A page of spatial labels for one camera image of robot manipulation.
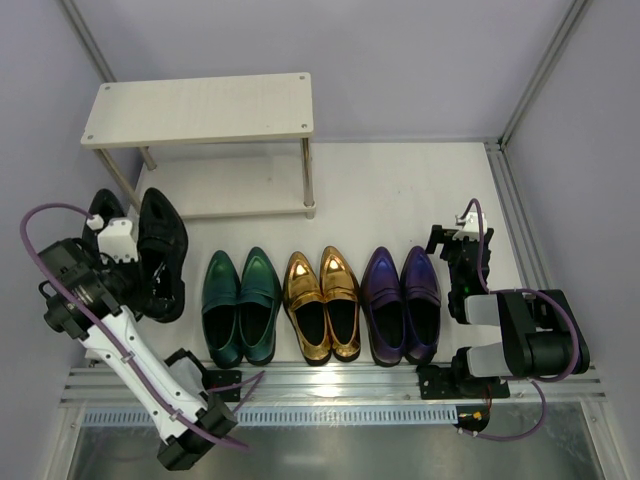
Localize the black loafer shoe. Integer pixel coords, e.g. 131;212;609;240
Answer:
137;187;188;323
81;189;125;241

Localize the green loafer shoe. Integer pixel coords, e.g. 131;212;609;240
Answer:
238;247;282;366
201;250;243;369

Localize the gold loafer shoe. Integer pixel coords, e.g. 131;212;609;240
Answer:
283;251;331;366
320;246;361;362

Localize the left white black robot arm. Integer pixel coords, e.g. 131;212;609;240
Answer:
37;239;245;471

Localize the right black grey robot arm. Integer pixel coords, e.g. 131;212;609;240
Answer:
426;225;591;398

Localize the right purple loafer shoe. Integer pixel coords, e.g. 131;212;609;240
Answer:
400;246;442;365

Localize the purple loafer shoe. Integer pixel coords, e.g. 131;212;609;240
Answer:
360;246;405;367
400;246;442;365

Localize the left purple loafer shoe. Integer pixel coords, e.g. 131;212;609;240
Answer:
360;246;405;367

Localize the white two-tier shoe shelf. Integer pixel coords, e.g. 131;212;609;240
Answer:
81;72;316;220

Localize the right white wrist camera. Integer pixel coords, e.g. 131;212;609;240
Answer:
453;212;484;242

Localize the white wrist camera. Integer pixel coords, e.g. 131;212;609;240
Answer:
86;214;139;264
453;212;484;242

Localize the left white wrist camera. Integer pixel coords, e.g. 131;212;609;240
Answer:
86;214;139;264

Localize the right aluminium side rail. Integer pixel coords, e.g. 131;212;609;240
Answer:
484;139;551;289

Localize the aluminium mounting rail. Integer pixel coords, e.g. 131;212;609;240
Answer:
60;362;607;407

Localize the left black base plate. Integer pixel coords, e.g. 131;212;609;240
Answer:
203;369;243;403

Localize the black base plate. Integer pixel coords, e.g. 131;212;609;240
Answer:
416;365;510;400
203;369;243;403

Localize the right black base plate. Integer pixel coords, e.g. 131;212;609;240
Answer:
416;365;510;400

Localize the grey slotted cable duct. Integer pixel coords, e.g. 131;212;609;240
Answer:
82;404;458;427

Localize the left aluminium frame post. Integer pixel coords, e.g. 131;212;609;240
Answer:
56;0;117;83

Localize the aluminium frame post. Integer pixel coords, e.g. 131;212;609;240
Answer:
56;0;117;83
498;0;593;150

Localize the right aluminium frame post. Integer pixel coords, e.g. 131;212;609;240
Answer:
498;0;593;150

